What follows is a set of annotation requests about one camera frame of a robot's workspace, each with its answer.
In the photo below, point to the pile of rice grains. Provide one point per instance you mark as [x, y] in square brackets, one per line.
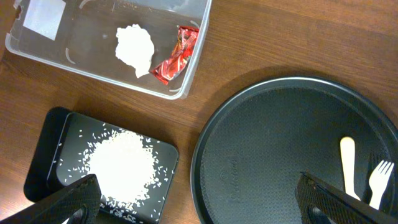
[134, 171]

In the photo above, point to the white napkin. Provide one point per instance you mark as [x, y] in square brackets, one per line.
[135, 48]

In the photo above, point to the clear plastic waste bin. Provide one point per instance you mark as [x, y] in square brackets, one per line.
[80, 36]

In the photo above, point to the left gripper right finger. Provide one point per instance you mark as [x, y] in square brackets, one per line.
[320, 202]

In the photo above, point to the round black serving tray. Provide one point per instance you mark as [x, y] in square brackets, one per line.
[251, 152]

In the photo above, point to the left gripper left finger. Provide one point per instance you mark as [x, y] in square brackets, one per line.
[78, 202]

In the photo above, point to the white plastic fork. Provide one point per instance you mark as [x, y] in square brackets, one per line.
[378, 182]

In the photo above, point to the black rectangular tray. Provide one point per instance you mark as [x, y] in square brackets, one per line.
[36, 186]

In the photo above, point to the yellow plastic knife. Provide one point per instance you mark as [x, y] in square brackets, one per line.
[347, 151]

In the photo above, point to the red snack wrapper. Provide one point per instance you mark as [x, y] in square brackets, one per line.
[170, 68]

